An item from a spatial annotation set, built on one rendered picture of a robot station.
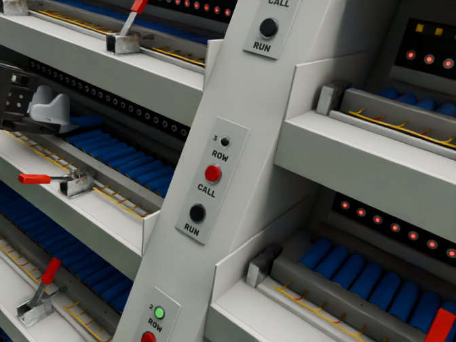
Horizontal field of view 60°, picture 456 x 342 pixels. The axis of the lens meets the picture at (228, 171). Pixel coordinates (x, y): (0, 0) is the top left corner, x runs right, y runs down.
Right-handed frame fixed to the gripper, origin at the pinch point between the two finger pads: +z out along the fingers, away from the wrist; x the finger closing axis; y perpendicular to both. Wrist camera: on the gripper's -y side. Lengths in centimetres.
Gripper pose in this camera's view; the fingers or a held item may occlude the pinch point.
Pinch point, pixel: (66, 126)
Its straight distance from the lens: 68.7
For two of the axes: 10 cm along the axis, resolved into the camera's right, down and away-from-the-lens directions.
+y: 3.4, -9.3, -1.7
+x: -7.9, -3.8, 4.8
